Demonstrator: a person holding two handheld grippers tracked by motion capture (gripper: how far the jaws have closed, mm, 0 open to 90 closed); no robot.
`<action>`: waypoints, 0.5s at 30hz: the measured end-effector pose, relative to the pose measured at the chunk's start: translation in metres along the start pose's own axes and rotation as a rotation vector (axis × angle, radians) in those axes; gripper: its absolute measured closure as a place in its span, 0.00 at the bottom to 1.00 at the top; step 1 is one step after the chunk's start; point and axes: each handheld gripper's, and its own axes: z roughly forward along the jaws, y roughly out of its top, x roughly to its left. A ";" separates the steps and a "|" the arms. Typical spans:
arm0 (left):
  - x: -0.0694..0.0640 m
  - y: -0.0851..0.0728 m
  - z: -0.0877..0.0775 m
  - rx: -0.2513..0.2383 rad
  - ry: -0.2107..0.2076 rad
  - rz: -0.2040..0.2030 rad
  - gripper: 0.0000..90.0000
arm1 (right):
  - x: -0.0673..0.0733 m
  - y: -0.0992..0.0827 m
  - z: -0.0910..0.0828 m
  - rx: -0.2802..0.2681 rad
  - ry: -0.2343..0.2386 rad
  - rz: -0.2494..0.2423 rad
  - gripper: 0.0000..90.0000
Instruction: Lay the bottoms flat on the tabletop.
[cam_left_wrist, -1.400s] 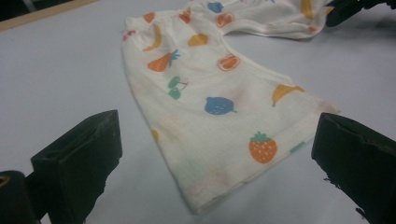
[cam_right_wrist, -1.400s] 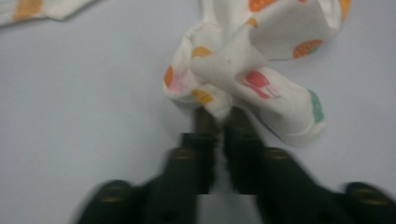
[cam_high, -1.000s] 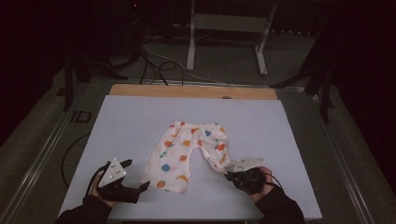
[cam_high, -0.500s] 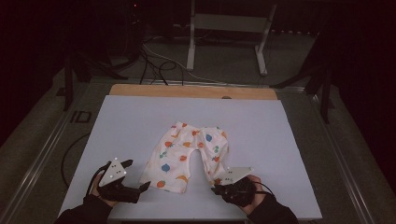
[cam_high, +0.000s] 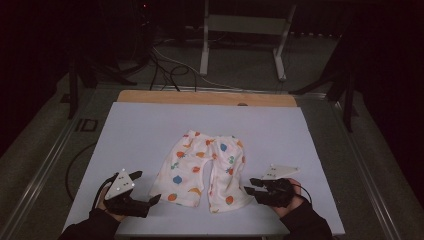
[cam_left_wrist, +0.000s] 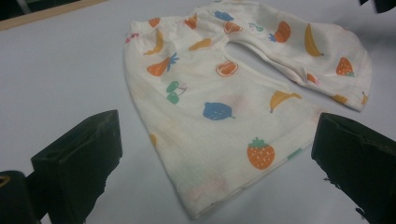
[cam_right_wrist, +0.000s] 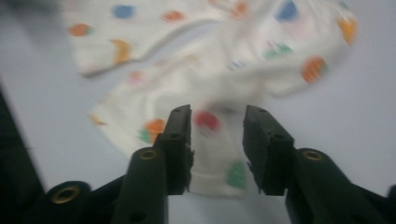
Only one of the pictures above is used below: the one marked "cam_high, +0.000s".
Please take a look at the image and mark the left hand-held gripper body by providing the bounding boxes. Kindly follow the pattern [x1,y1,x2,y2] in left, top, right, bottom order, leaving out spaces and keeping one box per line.
[102,168,151,219]

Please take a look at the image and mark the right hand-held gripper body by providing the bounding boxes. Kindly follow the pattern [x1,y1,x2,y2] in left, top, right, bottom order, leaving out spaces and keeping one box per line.
[257,163,300,209]

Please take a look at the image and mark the white fruit print pants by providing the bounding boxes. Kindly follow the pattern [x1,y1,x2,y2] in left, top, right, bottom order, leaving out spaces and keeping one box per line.
[148,129,254,214]

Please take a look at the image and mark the person's right hand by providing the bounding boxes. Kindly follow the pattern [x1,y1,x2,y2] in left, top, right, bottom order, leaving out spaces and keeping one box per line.
[271,178,310,219]

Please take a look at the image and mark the person's left hand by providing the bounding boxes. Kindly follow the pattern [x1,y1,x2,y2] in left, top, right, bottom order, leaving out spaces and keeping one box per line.
[96,185,126,223]

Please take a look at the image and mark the pale blue table mat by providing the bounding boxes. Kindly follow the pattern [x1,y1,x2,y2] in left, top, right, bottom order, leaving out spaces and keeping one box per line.
[63,101,346,238]

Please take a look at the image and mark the dark metal stand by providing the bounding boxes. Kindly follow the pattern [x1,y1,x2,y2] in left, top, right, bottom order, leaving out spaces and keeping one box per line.
[289,31,360,133]
[66,54,138,120]

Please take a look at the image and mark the dark equipment with red light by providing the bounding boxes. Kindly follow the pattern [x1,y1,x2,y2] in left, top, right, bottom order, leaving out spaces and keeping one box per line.
[128,0,158,66]

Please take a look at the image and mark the white metal stand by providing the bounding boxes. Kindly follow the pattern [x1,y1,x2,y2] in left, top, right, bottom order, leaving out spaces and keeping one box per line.
[199,0,298,83]

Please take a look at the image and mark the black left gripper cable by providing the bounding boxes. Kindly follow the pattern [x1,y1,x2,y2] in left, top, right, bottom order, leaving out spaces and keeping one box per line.
[91,172,120,210]

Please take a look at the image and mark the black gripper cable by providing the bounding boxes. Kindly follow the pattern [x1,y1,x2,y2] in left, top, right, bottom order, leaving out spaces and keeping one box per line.
[293,183,314,205]
[91,172,120,210]

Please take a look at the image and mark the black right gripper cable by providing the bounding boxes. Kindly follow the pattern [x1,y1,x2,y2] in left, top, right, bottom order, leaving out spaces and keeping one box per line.
[293,183,314,205]

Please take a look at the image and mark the black floor cable loop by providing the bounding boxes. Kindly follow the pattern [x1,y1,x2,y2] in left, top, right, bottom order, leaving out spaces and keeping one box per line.
[65,142,98,202]

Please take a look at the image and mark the metal floor rail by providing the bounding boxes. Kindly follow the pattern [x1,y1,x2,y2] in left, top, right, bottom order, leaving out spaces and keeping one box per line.
[0,114,83,240]
[331,98,403,240]

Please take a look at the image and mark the black tangled floor cables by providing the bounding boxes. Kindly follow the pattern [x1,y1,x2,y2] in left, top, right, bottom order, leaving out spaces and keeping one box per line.
[148,49,198,93]

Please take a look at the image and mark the white floor cable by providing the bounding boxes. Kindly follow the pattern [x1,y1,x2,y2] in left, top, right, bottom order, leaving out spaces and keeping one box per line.
[152,46,244,92]

